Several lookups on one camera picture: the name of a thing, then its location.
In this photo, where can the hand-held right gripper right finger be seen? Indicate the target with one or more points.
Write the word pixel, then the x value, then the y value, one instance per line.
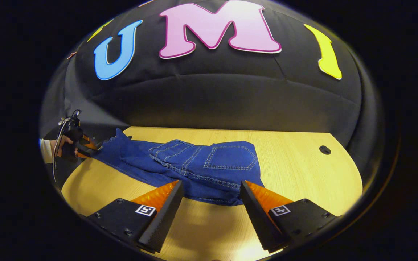
pixel 256 214

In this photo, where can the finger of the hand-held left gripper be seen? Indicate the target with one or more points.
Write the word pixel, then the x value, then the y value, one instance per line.
pixel 87 141
pixel 83 152

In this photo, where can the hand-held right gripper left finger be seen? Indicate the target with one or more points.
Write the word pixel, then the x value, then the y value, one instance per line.
pixel 165 214

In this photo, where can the blue denim jeans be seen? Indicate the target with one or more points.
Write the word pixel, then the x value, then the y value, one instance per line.
pixel 212 163

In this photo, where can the copper spring clip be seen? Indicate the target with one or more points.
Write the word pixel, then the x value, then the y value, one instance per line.
pixel 72 55

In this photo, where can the black backdrop cloth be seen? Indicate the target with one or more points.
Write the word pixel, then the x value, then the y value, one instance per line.
pixel 230 101

